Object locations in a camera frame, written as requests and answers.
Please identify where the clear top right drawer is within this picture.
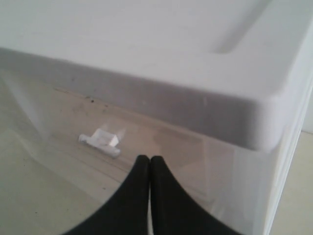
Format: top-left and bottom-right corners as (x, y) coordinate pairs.
(0, 71), (244, 235)

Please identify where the white plastic drawer cabinet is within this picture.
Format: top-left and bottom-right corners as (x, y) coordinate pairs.
(0, 0), (313, 235)

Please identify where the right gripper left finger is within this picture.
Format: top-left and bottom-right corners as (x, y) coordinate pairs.
(66, 155), (150, 235)

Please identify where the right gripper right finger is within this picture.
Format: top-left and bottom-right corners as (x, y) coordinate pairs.
(150, 156), (238, 235)

